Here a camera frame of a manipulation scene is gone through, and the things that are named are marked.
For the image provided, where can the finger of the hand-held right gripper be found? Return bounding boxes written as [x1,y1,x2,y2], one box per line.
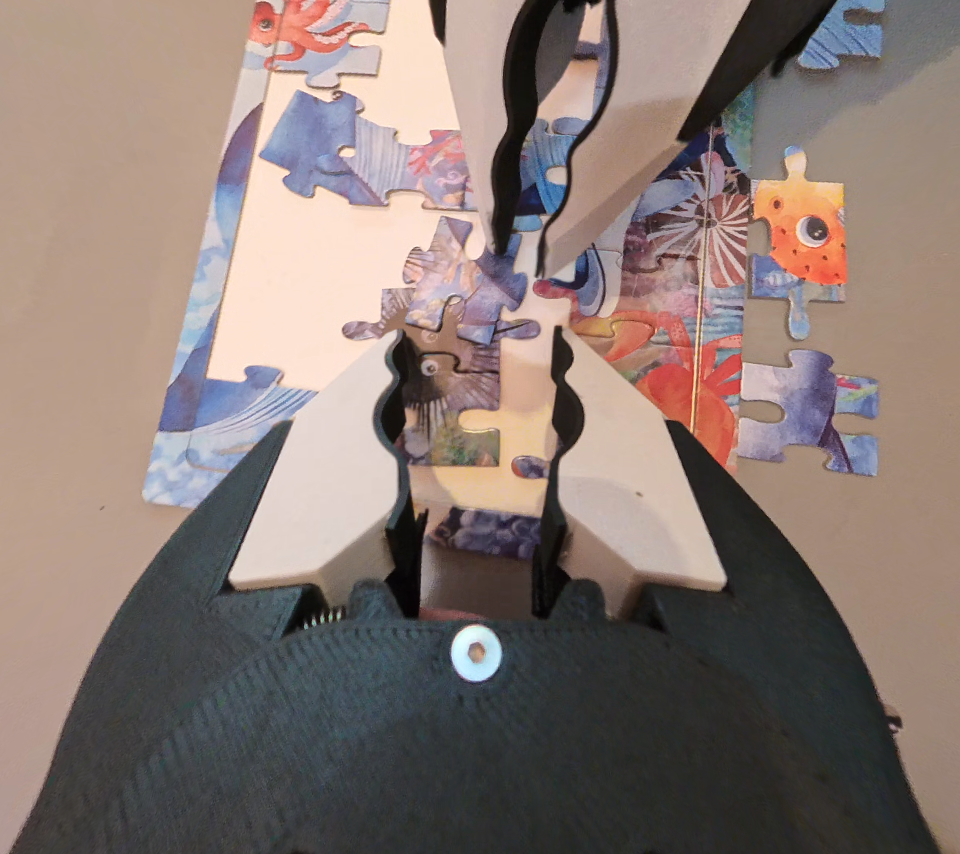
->
[441,0,575,255]
[534,0,810,275]

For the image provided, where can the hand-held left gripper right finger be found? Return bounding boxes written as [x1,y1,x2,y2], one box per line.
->
[531,326,729,620]

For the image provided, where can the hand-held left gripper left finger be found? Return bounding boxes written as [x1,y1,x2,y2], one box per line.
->
[227,332,430,620]

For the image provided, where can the black sea urchin puzzle pieces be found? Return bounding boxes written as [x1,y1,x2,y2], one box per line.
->
[341,302,543,470]

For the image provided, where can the joined striped coral puzzle pieces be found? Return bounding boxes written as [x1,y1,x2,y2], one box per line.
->
[351,117,483,214]

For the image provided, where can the solid blue whale puzzle piece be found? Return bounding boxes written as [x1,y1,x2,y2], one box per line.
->
[258,89,363,199]

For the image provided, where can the ocean jigsaw puzzle board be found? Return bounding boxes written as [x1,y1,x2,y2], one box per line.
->
[142,0,755,561]

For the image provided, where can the purple coral puzzle piece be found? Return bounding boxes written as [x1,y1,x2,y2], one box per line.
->
[403,215,531,345]

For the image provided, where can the white blue striped puzzle piece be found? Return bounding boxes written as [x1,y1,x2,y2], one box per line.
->
[797,0,887,73]

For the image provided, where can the blue purple puzzle piece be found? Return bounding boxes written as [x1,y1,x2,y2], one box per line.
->
[738,349,881,478]

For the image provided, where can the orange fish puzzle piece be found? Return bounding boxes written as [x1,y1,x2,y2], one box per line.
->
[749,146,849,343]

